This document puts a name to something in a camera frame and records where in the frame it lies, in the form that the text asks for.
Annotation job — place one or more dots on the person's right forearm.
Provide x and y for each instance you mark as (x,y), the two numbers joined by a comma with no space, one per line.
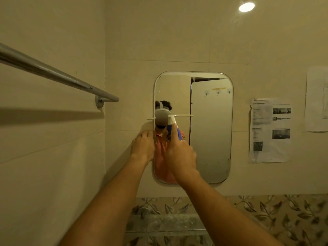
(220,212)

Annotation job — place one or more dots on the rounded rectangular wall mirror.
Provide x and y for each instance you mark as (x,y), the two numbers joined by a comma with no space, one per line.
(210,130)

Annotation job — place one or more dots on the glass wall shelf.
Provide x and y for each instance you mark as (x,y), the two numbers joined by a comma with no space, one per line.
(164,224)

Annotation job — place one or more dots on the person's left fingers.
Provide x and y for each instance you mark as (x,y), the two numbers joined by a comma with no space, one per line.
(144,135)

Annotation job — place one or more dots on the printed paper notice with photos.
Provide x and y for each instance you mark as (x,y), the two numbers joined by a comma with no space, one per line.
(270,130)

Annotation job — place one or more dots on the chrome towel bar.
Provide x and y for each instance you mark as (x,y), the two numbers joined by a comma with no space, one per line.
(51,72)

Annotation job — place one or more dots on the person's left forearm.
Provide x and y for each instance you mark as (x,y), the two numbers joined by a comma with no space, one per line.
(112,202)

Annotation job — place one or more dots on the person's left hand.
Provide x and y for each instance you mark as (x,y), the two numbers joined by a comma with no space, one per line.
(142,148)

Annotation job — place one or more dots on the person's right hand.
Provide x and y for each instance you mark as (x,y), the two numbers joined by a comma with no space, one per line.
(180,156)

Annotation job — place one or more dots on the plain white paper sheet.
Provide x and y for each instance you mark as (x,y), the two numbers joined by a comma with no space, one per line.
(316,99)

